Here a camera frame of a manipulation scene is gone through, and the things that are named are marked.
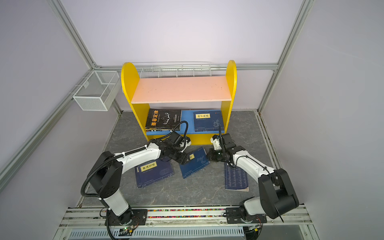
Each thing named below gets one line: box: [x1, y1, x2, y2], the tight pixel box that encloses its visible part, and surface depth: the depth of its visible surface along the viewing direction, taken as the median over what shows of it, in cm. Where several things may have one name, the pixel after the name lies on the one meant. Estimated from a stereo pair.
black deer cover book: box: [145, 108, 182, 128], surface depth 93 cm
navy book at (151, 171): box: [134, 159, 175, 188], surface depth 87 cm
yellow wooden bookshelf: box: [121, 60, 237, 145], surface depth 84 cm
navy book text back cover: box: [224, 162, 250, 192], surface depth 86 cm
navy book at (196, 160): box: [179, 146, 210, 179], surface depth 89 cm
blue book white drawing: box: [193, 110, 225, 132], surface depth 94 cm
